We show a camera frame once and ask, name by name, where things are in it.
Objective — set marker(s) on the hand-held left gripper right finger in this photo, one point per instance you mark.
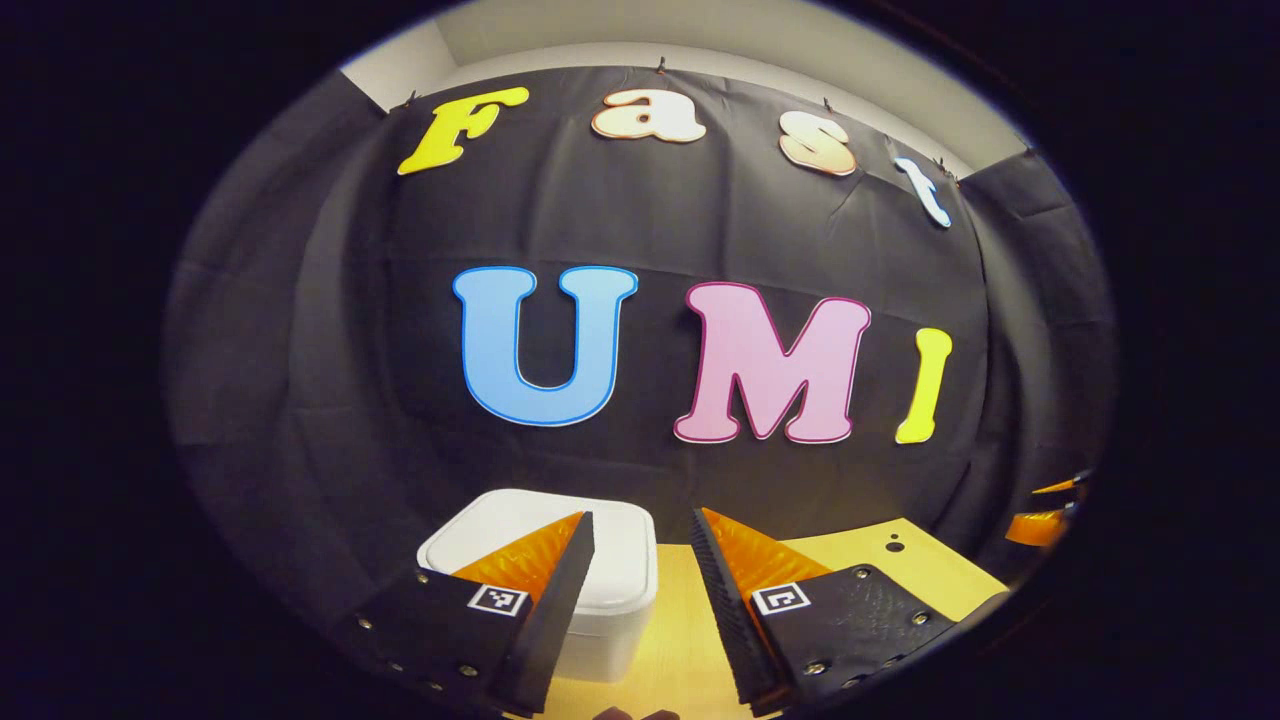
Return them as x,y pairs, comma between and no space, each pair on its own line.
730,620

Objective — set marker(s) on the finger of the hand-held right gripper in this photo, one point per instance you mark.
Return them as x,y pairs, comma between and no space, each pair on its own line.
1035,528
1058,487

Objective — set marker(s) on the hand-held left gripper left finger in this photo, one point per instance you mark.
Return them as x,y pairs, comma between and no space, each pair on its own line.
555,620

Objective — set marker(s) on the white desktop garbage bin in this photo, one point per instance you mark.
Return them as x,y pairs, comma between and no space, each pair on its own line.
620,580

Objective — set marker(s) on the wooden desktop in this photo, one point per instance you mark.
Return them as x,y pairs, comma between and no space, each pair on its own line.
680,640

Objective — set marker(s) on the black backdrop cloth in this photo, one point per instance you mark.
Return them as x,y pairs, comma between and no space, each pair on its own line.
600,230

